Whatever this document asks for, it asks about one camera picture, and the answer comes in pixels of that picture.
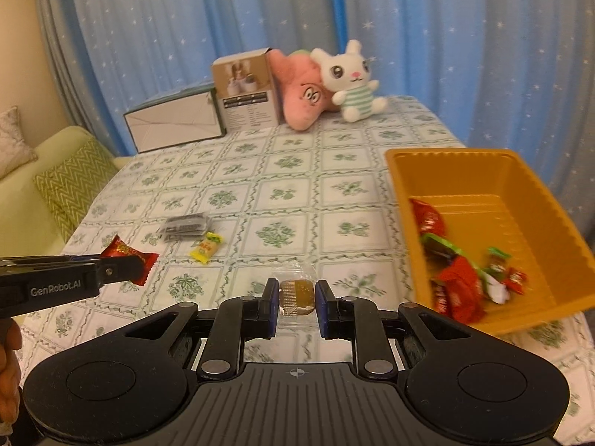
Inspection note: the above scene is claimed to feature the white flat box green edge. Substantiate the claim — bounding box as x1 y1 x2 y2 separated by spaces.
124 85 226 153

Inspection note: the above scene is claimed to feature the green-wrapped brown candy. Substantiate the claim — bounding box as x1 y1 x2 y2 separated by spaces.
482 247 510 305

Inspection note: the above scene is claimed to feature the person left hand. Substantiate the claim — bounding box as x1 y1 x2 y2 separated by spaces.
0 319 22 426

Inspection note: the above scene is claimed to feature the pink starfish plush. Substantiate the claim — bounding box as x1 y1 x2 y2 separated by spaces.
267 49 339 132

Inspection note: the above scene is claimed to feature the red square snack packet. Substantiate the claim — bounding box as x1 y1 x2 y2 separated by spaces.
409 198 447 237

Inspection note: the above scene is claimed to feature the clear black snack bag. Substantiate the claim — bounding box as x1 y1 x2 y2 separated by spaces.
158 213 213 240

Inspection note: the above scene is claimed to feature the beige cushion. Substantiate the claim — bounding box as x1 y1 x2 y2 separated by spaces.
0 106 38 179

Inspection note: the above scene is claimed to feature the red gold snack packet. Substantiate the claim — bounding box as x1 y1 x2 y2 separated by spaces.
431 256 485 325

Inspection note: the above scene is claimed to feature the yellow candy packet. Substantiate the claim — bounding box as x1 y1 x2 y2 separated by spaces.
190 232 224 265

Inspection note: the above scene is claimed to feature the white rabbit plush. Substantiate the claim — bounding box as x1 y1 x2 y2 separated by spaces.
311 39 387 123

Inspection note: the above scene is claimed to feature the green sofa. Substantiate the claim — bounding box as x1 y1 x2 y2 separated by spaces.
1 126 126 257

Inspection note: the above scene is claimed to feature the large red snack packet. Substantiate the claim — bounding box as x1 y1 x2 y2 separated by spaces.
101 235 159 287

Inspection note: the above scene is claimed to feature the green candy bar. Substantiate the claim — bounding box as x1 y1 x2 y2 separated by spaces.
421 233 483 277

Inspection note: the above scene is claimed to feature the floral green white tablecloth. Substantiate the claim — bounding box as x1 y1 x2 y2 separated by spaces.
23 97 594 445

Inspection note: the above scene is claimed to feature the brown clear-wrapped candy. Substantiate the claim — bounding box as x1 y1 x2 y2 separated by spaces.
273 263 316 316

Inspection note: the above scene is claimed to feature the blue star curtain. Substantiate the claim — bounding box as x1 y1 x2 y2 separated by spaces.
34 0 595 238

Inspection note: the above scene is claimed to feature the brown product box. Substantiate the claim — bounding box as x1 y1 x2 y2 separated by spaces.
212 47 280 133

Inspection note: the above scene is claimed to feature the green zigzag cushion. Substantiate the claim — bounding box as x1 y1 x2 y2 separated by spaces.
33 138 118 242

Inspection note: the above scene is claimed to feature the orange plastic tray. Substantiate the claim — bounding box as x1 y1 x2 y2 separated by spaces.
385 148 594 335

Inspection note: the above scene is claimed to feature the small red candy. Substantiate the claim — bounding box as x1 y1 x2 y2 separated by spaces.
503 267 527 295

